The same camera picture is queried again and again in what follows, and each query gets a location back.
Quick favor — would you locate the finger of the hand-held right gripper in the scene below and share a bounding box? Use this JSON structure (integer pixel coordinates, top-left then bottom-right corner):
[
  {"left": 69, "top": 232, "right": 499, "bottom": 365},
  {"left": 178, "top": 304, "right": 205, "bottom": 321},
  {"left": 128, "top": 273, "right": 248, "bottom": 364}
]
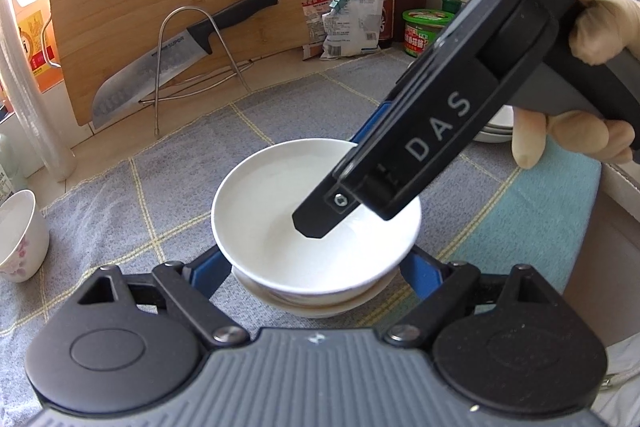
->
[
  {"left": 348, "top": 101, "right": 396, "bottom": 144},
  {"left": 291, "top": 145, "right": 362, "bottom": 241}
]

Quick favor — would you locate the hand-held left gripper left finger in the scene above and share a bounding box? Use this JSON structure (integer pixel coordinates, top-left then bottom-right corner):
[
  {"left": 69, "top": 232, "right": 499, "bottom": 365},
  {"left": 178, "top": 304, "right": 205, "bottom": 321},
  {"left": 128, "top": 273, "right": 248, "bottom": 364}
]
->
[{"left": 75, "top": 244, "right": 249, "bottom": 351}]

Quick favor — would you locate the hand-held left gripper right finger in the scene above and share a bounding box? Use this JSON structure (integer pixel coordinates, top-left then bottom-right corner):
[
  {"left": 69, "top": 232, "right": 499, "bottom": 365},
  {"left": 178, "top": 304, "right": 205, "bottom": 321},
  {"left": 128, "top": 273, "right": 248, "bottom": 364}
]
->
[{"left": 385, "top": 247, "right": 567, "bottom": 349}]

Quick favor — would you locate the white bowl with pink flowers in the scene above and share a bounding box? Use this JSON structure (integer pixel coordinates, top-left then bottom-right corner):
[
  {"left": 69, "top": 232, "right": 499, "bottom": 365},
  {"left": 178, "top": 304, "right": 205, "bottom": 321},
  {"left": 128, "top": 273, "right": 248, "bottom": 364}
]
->
[
  {"left": 232, "top": 267, "right": 401, "bottom": 319},
  {"left": 0, "top": 189, "right": 51, "bottom": 284},
  {"left": 211, "top": 138, "right": 422, "bottom": 303}
]

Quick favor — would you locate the deep white fruit-print plate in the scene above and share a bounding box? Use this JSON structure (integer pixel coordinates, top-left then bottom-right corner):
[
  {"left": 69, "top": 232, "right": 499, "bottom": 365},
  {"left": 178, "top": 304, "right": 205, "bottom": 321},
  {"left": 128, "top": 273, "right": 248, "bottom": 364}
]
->
[{"left": 487, "top": 105, "right": 517, "bottom": 128}]

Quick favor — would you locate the person's right hand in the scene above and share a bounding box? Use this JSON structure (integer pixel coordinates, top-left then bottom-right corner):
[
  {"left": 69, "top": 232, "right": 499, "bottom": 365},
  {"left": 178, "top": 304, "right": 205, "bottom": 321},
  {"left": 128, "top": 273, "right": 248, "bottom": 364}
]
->
[{"left": 511, "top": 0, "right": 640, "bottom": 170}]

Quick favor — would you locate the green lid sauce jar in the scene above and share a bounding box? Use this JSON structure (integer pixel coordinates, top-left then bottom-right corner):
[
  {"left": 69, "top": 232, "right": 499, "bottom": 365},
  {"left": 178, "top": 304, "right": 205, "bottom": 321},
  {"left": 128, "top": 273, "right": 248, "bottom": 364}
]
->
[{"left": 401, "top": 8, "right": 451, "bottom": 58}]

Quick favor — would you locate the white blue printed bag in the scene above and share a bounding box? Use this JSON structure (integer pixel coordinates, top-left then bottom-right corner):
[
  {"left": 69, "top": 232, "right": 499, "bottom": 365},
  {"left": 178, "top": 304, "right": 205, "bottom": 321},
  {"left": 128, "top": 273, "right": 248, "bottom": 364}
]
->
[{"left": 320, "top": 0, "right": 388, "bottom": 58}]

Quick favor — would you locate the grey teal checked cloth mat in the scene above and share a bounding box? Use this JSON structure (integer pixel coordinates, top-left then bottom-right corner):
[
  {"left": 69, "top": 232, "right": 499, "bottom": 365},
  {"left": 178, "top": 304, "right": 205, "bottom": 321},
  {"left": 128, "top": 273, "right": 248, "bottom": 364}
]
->
[{"left": 0, "top": 53, "right": 603, "bottom": 358}]

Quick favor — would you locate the red white printed bag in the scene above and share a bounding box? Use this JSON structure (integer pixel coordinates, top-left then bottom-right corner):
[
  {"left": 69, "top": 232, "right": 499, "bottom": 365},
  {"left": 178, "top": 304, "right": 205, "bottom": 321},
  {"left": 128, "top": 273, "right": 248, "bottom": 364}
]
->
[{"left": 300, "top": 0, "right": 333, "bottom": 60}]

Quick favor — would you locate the tall plastic wrap roll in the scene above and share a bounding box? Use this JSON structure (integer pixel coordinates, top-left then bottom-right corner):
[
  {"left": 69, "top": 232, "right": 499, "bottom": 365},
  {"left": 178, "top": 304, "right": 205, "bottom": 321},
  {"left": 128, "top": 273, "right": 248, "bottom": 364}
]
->
[{"left": 0, "top": 0, "right": 77, "bottom": 182}]

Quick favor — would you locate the orange carton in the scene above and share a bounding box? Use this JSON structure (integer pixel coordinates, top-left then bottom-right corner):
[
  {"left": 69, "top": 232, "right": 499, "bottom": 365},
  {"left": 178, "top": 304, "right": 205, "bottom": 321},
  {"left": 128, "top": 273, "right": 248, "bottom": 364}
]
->
[{"left": 10, "top": 0, "right": 66, "bottom": 95}]

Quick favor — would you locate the metal wire rack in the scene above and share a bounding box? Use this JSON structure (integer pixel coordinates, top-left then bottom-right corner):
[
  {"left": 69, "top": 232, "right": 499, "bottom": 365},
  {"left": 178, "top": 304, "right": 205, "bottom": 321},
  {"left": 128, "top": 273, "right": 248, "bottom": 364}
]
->
[{"left": 139, "top": 6, "right": 257, "bottom": 138}]

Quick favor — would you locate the black handled kitchen knife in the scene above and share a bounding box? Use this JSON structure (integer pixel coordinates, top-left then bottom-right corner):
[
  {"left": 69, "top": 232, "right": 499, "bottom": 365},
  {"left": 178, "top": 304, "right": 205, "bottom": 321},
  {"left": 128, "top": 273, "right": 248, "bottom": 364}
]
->
[{"left": 91, "top": 0, "right": 279, "bottom": 130}]

